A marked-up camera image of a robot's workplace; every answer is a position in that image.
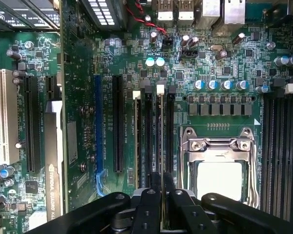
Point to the black square chip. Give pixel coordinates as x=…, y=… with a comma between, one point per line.
x=31, y=186

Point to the metal USB port stack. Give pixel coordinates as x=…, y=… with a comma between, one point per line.
x=185, y=11
x=165, y=11

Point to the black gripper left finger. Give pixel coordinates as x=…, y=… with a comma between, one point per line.
x=146, y=214

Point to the long black expansion slot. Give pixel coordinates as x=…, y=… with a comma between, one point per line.
x=32, y=122
x=118, y=122

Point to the NVIDIA Quadro graphics card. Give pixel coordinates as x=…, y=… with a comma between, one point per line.
x=75, y=109

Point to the silver CPU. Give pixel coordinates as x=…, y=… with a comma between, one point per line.
x=219, y=180

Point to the black fan header connector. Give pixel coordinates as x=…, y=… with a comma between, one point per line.
x=167, y=43

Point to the white PCI expansion slot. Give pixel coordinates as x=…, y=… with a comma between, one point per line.
x=7, y=117

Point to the teal top capacitor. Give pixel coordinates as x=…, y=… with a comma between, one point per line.
x=160, y=62
x=149, y=62

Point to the metal network port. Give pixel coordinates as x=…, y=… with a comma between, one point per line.
x=234, y=12
x=211, y=8

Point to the blue top capacitor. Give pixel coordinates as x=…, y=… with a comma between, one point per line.
x=262, y=89
x=212, y=84
x=199, y=85
x=242, y=84
x=226, y=84

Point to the black PC case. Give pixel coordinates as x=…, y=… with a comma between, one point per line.
x=14, y=22

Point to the green PC motherboard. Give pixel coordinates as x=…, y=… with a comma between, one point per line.
x=127, y=61

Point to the blue expansion slot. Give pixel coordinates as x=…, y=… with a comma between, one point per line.
x=98, y=122

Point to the metal CPU socket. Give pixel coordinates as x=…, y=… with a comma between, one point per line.
x=193, y=146

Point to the black pin header connector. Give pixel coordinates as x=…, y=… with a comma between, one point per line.
x=188, y=54

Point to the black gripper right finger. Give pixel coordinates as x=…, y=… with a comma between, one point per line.
x=183, y=214

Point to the short black expansion slot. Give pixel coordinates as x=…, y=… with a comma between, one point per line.
x=50, y=87

